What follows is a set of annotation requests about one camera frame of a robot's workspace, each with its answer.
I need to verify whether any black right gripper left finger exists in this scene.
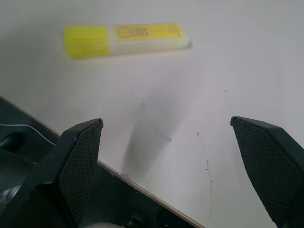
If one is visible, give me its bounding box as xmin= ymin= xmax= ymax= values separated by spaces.
xmin=0 ymin=118 xmax=104 ymax=228

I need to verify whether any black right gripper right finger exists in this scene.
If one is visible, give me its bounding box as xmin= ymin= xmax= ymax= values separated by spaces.
xmin=230 ymin=116 xmax=304 ymax=228

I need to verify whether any yellow highlighter pen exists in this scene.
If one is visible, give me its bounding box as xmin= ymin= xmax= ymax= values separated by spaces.
xmin=63 ymin=23 xmax=190 ymax=59

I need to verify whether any thin white cable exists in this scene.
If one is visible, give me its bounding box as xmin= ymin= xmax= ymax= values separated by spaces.
xmin=0 ymin=123 xmax=57 ymax=146

